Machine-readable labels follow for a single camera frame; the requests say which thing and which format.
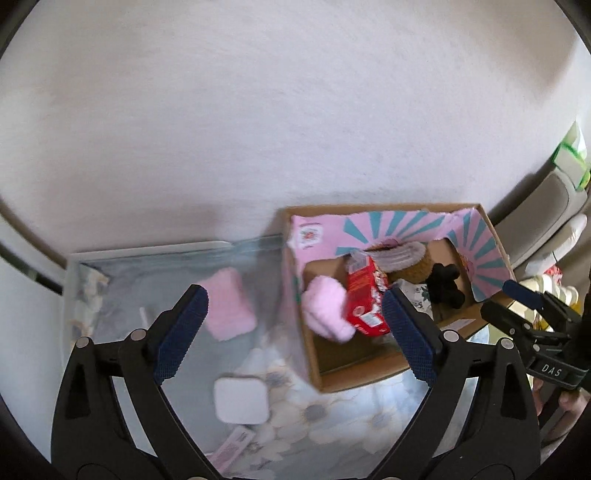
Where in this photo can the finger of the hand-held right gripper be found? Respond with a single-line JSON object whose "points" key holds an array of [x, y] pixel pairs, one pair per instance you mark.
{"points": [[524, 293], [508, 318]]}

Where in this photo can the pink printed cardboard box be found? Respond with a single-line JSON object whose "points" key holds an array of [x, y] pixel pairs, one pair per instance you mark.
{"points": [[351, 367]]}

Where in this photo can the white square case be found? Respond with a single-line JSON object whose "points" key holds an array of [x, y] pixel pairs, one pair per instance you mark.
{"points": [[240, 399]]}

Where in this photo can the green tissue pack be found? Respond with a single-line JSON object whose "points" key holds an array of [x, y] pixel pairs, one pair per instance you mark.
{"points": [[572, 157]]}

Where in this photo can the black plush toy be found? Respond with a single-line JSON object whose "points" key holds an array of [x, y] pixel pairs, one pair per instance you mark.
{"points": [[443, 286]]}

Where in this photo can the white plush pillow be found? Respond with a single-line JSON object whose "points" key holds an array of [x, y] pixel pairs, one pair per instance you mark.
{"points": [[570, 235]]}

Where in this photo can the brown plush toy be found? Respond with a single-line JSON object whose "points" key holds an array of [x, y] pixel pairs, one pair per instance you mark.
{"points": [[411, 263]]}

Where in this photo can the red carton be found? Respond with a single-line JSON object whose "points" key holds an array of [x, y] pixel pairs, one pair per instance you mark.
{"points": [[364, 300]]}

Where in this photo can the floral tape roll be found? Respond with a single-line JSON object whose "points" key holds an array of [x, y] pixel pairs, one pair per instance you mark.
{"points": [[415, 295]]}

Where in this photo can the person's right hand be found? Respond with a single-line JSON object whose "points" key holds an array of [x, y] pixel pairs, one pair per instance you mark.
{"points": [[572, 404]]}

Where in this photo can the pink fluffy cloth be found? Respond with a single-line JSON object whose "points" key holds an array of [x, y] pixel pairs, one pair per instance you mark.
{"points": [[323, 309], [226, 300]]}

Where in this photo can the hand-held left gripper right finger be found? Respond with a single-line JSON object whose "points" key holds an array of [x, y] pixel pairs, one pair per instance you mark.
{"points": [[408, 337]]}

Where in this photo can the grey seat cushion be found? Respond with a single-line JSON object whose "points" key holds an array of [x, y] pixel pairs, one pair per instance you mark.
{"points": [[535, 217]]}

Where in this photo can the pink slim box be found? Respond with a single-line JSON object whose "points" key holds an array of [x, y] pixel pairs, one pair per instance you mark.
{"points": [[231, 450]]}

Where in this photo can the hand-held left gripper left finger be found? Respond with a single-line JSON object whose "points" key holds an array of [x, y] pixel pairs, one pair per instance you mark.
{"points": [[184, 332]]}

